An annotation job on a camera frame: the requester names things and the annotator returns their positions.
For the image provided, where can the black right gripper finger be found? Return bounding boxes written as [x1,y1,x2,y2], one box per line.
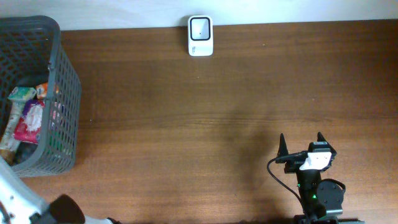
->
[317,132,328,145]
[277,133,289,157]

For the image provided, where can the red purple tissue pack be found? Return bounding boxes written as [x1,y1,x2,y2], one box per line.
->
[13,99,45,144]

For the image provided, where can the cream tube gold cap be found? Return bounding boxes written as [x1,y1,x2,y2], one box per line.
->
[1,102,25,166]

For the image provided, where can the mint green snack packet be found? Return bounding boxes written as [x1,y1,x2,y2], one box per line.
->
[7,86,37,102]

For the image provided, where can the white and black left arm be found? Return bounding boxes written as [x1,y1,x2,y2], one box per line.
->
[1,159,117,224]

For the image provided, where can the white barcode scanner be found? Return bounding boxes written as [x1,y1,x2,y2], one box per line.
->
[187,15,214,57]

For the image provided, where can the orange snack packet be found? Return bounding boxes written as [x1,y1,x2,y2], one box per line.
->
[35,82,61,100]

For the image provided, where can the dark grey plastic basket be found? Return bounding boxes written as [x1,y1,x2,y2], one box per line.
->
[1,16,81,177]

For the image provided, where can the black camera cable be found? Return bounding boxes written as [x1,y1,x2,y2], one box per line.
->
[266,154,308,215]

